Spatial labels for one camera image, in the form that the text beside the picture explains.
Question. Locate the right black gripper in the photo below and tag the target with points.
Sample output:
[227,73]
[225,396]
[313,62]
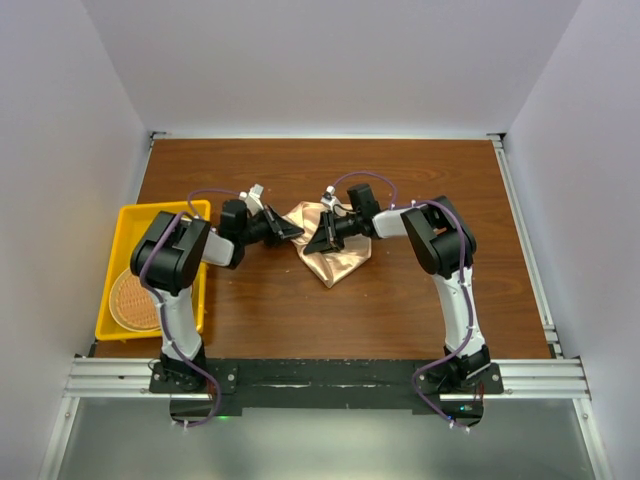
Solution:
[320,241]

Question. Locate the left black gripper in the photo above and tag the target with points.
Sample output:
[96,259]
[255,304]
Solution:
[277,227]

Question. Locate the peach cloth napkin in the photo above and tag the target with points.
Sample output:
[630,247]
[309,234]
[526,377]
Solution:
[331,267]

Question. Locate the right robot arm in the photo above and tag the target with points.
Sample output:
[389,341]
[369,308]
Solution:
[444,246]

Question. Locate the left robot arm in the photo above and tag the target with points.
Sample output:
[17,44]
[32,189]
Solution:
[167,260]

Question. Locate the yellow plastic tray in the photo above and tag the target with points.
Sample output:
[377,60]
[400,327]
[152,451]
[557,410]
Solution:
[132,223]

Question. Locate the round woven coaster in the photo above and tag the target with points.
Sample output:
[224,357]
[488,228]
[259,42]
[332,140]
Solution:
[131,305]

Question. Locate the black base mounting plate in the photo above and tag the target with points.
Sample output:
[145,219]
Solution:
[349,384]

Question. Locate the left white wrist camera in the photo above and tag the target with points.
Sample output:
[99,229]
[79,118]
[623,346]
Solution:
[252,199]

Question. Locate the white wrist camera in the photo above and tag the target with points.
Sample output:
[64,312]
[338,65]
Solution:
[329,198]
[252,199]

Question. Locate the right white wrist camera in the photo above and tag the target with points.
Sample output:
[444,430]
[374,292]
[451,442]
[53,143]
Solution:
[329,198]

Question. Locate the aluminium table frame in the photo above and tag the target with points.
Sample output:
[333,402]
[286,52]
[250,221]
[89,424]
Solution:
[273,306]

